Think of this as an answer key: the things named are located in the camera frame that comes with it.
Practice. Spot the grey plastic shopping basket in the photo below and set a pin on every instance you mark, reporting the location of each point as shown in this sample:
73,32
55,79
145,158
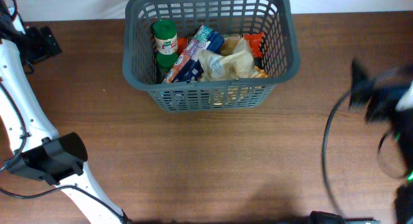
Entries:
279,47

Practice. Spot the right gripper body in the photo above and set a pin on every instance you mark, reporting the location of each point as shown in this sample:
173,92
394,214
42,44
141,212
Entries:
382,113

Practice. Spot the beige printed snack bag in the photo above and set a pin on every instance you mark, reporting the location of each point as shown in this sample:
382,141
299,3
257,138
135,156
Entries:
234,93

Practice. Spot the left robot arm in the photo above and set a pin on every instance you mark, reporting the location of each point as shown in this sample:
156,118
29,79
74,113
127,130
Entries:
39,152

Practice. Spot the clear bag of beige powder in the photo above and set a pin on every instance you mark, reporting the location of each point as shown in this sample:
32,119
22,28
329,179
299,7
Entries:
238,65

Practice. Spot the orange spaghetti pasta packet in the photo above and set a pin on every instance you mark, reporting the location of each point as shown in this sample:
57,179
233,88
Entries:
231,41

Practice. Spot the white blue tissue pack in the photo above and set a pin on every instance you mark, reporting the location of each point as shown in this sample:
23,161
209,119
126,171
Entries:
187,67

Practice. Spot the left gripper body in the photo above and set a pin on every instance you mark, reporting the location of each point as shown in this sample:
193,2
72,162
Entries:
35,46

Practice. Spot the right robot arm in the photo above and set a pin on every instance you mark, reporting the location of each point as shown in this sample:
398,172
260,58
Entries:
401,131

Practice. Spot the green lid jar beige label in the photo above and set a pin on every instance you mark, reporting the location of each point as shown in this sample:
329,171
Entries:
165,33

